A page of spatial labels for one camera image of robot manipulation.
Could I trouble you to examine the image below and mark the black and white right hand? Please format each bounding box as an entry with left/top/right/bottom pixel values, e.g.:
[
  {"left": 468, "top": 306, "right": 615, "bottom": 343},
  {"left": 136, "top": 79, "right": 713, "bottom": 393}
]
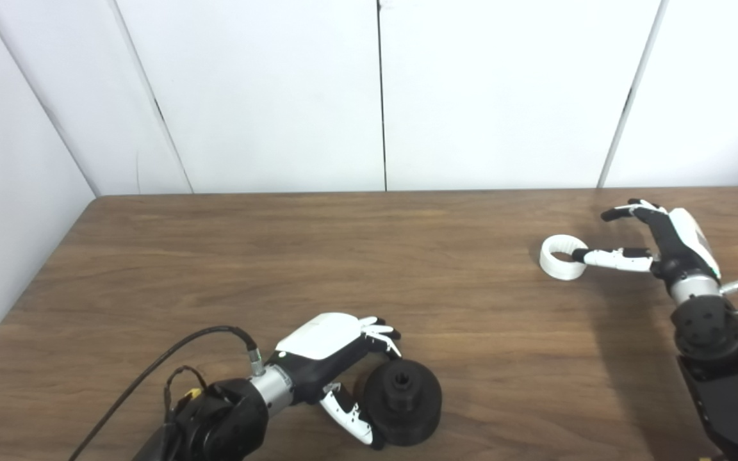
[{"left": 572, "top": 198, "right": 722, "bottom": 286}]

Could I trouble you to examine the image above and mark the black and white left hand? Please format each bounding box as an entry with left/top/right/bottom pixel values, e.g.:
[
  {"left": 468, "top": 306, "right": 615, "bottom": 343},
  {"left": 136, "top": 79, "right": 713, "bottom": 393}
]
[{"left": 273, "top": 312, "right": 402, "bottom": 449}]

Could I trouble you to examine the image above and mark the round black part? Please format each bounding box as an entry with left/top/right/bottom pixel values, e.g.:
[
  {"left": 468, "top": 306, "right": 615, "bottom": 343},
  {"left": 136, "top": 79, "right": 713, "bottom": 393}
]
[{"left": 364, "top": 359, "right": 443, "bottom": 447}]

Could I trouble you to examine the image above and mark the white toothed ring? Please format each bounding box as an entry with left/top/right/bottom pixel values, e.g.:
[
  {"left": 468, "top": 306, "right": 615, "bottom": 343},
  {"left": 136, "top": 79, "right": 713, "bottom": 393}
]
[{"left": 539, "top": 234, "right": 589, "bottom": 281}]

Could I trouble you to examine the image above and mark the thin black left arm wire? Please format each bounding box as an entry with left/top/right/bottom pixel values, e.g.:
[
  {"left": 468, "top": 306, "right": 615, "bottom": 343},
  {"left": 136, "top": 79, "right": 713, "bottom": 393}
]
[{"left": 164, "top": 366, "right": 207, "bottom": 417}]

